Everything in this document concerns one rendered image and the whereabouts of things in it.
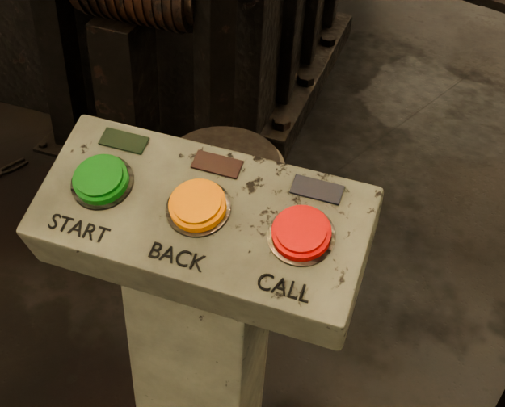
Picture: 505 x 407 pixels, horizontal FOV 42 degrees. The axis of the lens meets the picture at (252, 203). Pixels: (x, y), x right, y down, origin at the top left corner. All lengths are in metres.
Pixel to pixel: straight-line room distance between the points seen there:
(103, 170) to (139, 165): 0.03
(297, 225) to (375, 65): 1.49
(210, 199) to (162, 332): 0.12
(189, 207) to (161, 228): 0.03
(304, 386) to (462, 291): 0.37
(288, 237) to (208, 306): 0.08
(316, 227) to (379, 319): 0.77
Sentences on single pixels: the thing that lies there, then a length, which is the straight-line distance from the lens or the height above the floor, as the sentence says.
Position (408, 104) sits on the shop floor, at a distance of 1.77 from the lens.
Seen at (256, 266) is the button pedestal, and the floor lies 0.59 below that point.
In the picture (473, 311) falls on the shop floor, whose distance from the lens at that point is 1.27.
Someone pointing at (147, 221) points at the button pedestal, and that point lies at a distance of 0.47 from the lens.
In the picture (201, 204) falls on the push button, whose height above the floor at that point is 0.61.
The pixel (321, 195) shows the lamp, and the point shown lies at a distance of 0.46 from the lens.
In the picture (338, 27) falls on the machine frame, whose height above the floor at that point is 0.07.
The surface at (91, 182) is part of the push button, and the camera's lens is 0.48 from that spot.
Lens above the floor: 0.91
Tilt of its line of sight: 41 degrees down
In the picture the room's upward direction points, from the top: 4 degrees clockwise
